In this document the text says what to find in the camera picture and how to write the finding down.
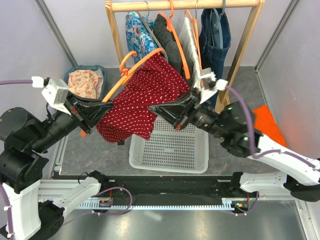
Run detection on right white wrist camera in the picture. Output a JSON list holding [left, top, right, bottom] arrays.
[[193, 67, 229, 105]]

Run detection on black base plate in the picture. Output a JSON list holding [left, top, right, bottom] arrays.
[[80, 174, 241, 207]]

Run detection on white garment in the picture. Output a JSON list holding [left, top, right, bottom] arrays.
[[178, 17, 201, 90]]

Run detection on white plastic basket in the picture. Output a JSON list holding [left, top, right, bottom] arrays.
[[129, 117, 209, 174]]

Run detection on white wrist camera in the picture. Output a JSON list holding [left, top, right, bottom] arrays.
[[31, 76, 71, 115], [193, 67, 229, 105]]

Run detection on blue-grey hanger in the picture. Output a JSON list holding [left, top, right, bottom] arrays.
[[212, 0, 226, 49]]

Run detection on orange hanger of skirt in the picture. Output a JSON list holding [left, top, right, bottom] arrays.
[[80, 47, 167, 138]]

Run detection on small black square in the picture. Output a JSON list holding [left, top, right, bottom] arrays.
[[117, 141, 125, 146]]

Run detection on dark grey dotted garment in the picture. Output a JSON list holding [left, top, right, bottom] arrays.
[[152, 14, 194, 86]]

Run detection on orange hanger of grey garment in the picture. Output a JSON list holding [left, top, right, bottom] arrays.
[[159, 0, 191, 80]]

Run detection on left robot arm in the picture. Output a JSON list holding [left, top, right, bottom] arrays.
[[0, 95, 114, 240]]

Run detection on wooden clothes rack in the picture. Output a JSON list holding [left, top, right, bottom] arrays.
[[104, 0, 266, 114]]

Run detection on orange folded cloth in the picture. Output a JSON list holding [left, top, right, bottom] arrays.
[[252, 105, 287, 147]]

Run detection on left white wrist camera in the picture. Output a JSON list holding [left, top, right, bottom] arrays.
[[31, 76, 71, 115]]

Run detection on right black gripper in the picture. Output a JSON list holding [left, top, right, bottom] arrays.
[[149, 86, 231, 140]]

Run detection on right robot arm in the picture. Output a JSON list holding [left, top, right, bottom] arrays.
[[148, 92, 320, 202]]

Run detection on pink floral cloth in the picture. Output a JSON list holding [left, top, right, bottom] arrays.
[[67, 69, 104, 99]]

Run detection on orange hanger of white garment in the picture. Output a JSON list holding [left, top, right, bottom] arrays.
[[184, 9, 202, 70]]

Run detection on red polka dot skirt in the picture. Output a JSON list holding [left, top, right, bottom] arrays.
[[96, 53, 190, 143]]

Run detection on teal plastic bin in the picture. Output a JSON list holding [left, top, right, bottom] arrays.
[[64, 65, 107, 99]]

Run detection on white slotted cable duct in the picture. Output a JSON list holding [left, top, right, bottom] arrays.
[[74, 198, 260, 211]]

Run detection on blue denim jeans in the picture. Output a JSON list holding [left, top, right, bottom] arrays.
[[199, 8, 231, 79]]

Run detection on blue floral garment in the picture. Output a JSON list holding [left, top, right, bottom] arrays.
[[125, 11, 158, 64]]

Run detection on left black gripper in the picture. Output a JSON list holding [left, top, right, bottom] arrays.
[[31, 88, 115, 151]]

